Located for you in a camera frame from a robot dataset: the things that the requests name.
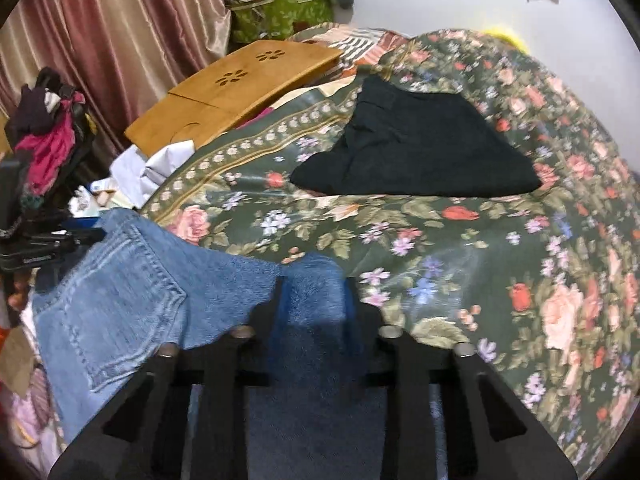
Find green floral bag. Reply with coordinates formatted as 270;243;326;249
227;0;335;45

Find pink striped curtain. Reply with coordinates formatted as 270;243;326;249
0;0;233;146

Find green floral blanket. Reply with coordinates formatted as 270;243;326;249
140;30;640;476

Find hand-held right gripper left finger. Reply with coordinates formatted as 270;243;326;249
47;277;286;480

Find black folded garment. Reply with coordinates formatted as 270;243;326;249
290;76;543;197

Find yellow foam tube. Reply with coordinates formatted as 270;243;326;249
482;25;528;53

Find pile of dark clothes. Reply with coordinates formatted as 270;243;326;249
5;67;98;196

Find patchwork quilt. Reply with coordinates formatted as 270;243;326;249
292;24;416;68

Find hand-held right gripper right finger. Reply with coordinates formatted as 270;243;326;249
346;277;591;480

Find wooden lap desk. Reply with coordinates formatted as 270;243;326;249
124;39;357;153

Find blue denim pants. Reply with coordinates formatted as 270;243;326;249
30;208;396;480

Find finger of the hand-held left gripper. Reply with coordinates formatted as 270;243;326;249
30;227;106;242
30;239;93;252

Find white crumpled papers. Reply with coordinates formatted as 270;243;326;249
110;139;196;206

